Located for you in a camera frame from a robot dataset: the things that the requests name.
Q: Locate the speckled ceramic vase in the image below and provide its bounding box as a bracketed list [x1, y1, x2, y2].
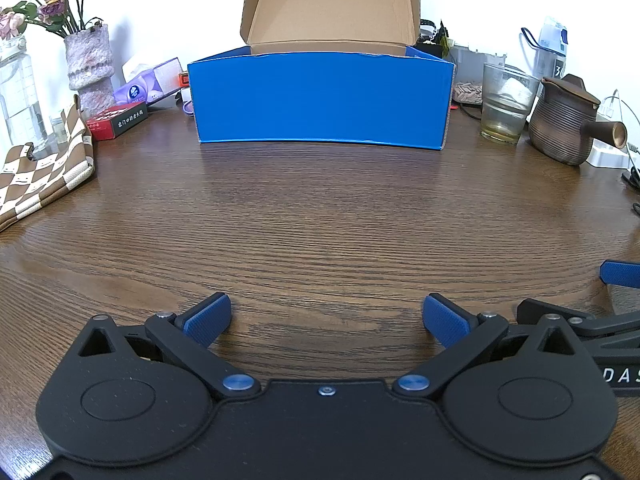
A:
[64, 22, 117, 118]

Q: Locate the white plastic container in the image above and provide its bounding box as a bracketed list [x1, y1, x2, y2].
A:
[451, 44, 509, 86]

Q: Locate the white power strip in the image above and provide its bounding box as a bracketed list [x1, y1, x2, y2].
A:
[585, 140, 637, 170]

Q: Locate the brown white checkered bag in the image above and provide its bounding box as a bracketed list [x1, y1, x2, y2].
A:
[0, 94, 97, 233]

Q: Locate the black gadget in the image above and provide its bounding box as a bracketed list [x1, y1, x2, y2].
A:
[417, 19, 454, 59]

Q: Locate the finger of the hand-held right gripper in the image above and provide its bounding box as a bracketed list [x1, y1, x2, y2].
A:
[598, 259, 640, 292]
[516, 299, 640, 349]

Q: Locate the black cable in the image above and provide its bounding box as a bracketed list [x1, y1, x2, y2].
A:
[621, 144, 640, 217]

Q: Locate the red black flat box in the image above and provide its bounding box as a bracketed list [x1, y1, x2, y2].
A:
[86, 102, 150, 141]

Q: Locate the white cable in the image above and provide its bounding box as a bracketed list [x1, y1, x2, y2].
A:
[599, 89, 633, 128]

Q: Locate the brown ribbed teapot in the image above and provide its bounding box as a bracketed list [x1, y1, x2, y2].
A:
[528, 74, 628, 167]

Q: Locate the lavender box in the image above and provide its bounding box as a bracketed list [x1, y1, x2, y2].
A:
[152, 57, 184, 97]

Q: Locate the blue cardboard box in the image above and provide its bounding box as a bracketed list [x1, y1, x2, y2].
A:
[187, 0, 456, 152]

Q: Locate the clear glass jar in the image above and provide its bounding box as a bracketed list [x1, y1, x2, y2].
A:
[0, 35, 51, 155]

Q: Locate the clear drinking glass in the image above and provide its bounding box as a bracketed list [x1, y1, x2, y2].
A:
[480, 62, 542, 146]

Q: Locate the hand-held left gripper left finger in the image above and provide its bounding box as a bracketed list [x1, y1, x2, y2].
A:
[77, 292, 262, 402]

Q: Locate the purple tissue pack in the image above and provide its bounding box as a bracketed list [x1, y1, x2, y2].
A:
[114, 72, 163, 106]

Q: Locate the clear water bottle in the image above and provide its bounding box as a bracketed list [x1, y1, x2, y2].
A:
[520, 16, 571, 82]

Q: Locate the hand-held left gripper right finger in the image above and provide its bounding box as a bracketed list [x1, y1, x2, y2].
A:
[392, 293, 594, 402]

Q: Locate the pile of nut shells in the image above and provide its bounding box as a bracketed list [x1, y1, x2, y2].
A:
[452, 80, 484, 106]

